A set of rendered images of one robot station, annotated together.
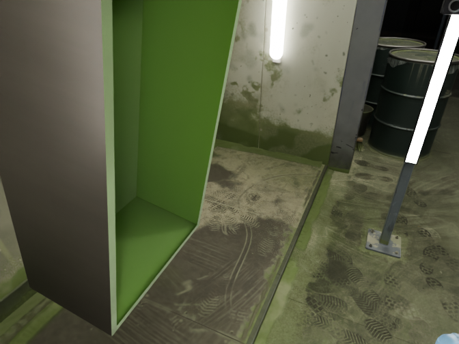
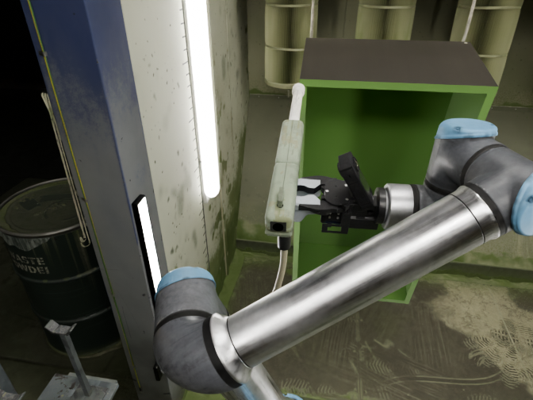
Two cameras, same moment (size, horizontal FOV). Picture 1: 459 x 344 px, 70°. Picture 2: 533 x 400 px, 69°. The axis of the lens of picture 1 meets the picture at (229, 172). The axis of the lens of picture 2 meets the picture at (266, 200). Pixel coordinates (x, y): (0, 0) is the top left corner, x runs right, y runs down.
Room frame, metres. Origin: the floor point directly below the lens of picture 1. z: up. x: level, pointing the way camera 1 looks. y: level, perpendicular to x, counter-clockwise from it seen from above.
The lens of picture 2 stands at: (0.11, -1.02, 1.95)
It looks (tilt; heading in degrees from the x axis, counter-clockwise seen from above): 32 degrees down; 75
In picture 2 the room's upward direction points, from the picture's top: straight up
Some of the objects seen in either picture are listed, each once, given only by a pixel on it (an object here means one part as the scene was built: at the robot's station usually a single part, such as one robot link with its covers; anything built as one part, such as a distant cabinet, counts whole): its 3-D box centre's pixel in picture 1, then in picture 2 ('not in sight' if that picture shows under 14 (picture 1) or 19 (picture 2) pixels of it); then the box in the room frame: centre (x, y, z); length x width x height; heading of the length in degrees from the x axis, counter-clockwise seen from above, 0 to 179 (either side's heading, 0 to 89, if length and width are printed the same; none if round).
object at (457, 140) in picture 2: not in sight; (462, 157); (0.60, -0.52, 1.66); 0.12 x 0.09 x 0.12; 86
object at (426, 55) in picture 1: (424, 56); not in sight; (2.93, -1.68, 0.86); 0.54 x 0.54 x 0.01
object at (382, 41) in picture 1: (395, 43); not in sight; (3.58, -1.70, 0.86); 0.54 x 0.54 x 0.01
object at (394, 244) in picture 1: (383, 242); not in sight; (1.55, -0.98, 0.01); 0.20 x 0.20 x 0.01; 65
